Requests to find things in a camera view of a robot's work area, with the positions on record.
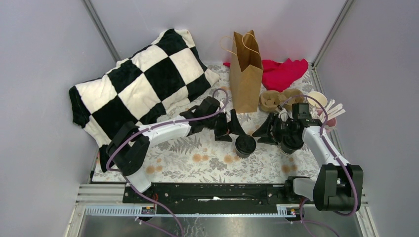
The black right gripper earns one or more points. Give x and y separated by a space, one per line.
272 137

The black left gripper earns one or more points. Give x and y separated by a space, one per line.
233 127

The brown paper bag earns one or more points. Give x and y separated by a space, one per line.
242 46

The black paper coffee cup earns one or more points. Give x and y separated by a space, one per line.
289 145

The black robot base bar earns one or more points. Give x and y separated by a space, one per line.
216 199

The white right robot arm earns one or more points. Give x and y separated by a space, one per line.
338 186

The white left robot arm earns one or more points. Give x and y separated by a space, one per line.
130 145

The brown cardboard cup carrier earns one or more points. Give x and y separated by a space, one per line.
271 99

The red cloth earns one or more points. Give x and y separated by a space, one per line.
281 73

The pink straw holder cup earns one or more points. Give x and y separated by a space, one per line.
330 124

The black white checkered blanket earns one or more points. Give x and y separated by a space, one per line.
164 75

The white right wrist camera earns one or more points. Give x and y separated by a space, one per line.
283 114

